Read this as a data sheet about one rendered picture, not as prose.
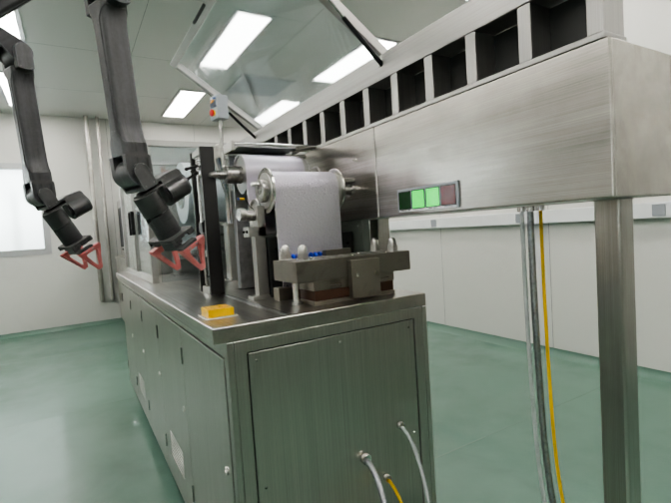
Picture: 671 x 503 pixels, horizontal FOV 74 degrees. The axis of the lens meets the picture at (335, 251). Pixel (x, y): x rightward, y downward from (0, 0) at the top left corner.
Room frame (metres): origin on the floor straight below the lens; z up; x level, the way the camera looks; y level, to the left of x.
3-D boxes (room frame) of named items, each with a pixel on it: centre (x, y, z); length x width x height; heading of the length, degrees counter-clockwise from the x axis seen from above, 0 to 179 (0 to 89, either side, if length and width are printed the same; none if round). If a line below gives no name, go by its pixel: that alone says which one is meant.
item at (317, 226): (1.46, 0.08, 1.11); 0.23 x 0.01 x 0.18; 121
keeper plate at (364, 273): (1.30, -0.08, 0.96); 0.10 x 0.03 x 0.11; 121
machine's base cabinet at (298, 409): (2.28, 0.65, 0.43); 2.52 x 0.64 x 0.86; 31
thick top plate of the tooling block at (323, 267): (1.38, -0.02, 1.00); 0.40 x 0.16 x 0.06; 121
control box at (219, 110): (1.93, 0.46, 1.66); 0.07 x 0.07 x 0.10; 41
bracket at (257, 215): (1.46, 0.26, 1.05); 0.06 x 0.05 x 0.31; 121
